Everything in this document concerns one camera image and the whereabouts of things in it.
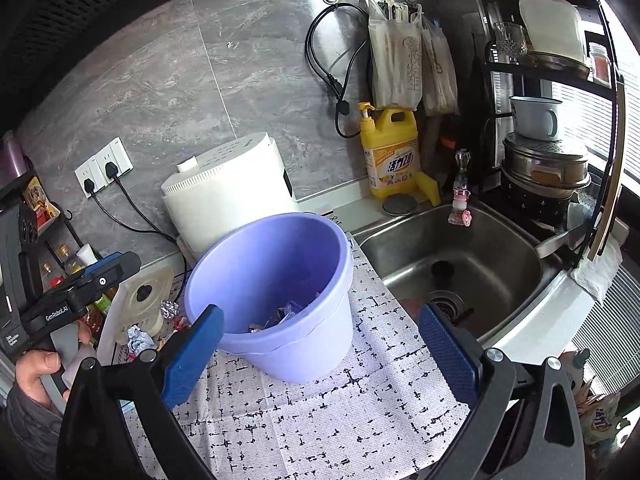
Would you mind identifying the colourful snack wrapper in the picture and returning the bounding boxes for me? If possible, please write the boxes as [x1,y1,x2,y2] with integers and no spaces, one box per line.
[247,300,311,334]

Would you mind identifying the person's left hand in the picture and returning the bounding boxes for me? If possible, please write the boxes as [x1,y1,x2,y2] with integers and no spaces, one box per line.
[14,349,61,415]

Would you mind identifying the crumpled silver blue wrapper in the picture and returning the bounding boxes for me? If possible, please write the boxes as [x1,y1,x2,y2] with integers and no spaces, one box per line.
[127,325,157,356]

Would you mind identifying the black spice shelf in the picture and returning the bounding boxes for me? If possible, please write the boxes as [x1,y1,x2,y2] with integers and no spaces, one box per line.
[1,169,85,270]

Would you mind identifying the crumpled foil ball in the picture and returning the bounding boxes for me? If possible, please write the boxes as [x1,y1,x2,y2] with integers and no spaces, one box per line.
[160,300,181,323]

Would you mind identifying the white capped spray bottle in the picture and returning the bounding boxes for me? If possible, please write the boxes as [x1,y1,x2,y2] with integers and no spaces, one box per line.
[77,244,99,266]

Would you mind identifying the white patterned table mat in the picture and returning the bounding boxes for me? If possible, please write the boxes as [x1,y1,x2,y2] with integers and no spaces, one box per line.
[174,242,470,479]

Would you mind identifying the stainless steel sink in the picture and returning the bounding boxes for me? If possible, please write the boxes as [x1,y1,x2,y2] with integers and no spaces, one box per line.
[354,200,565,346]

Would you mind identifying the purple plastic bucket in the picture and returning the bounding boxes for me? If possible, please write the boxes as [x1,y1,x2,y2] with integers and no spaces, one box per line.
[184,214,354,384]

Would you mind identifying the cream air fryer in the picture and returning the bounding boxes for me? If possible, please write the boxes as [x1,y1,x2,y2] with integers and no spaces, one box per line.
[160,132,298,258]

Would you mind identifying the pink tipped faucet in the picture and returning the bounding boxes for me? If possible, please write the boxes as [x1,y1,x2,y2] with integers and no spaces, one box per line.
[448,148,472,228]

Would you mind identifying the stainless steel steamer pot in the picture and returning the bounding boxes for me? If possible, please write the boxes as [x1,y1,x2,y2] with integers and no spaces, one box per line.
[501,132,591,194]

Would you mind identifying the white enamel mug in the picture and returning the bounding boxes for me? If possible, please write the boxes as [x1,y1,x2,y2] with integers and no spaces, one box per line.
[510,96,562,142]

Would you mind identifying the yellow dish soap bottle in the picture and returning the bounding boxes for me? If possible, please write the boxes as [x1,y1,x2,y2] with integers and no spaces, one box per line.
[358,102,442,207]

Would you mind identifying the hanging white plastic bags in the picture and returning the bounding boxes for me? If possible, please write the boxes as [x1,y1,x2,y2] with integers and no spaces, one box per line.
[363,0,459,116]

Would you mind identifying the white container on rack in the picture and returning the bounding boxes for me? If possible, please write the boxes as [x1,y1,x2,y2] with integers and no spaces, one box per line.
[518,0,585,63]

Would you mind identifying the black dish rack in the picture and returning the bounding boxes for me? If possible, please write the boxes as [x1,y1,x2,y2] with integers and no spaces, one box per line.
[478,0,626,264]

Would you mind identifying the black left power plug cable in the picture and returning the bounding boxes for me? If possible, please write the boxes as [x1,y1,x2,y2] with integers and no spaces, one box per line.
[82,178,188,281]

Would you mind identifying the black power plug cable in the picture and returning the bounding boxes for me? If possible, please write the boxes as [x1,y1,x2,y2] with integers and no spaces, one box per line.
[104,160,188,261]
[82,178,188,281]

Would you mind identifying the white wall socket panel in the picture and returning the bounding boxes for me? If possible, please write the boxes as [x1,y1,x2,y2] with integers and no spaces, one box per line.
[75,136,134,198]

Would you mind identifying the black right power plug cable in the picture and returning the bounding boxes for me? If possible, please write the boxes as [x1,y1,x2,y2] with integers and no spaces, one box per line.
[104,160,188,261]

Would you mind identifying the black hanging cable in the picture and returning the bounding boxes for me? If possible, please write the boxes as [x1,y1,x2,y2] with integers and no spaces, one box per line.
[304,2,371,140]

